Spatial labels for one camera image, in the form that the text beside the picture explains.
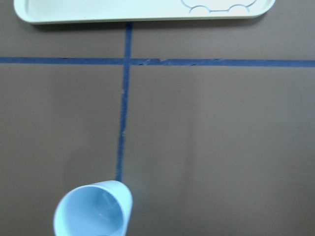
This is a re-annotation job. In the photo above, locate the light blue cup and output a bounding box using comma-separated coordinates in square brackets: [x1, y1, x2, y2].
[54, 180, 133, 236]

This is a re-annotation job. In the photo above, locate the cream bear tray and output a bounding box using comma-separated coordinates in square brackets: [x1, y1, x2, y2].
[13, 0, 275, 25]

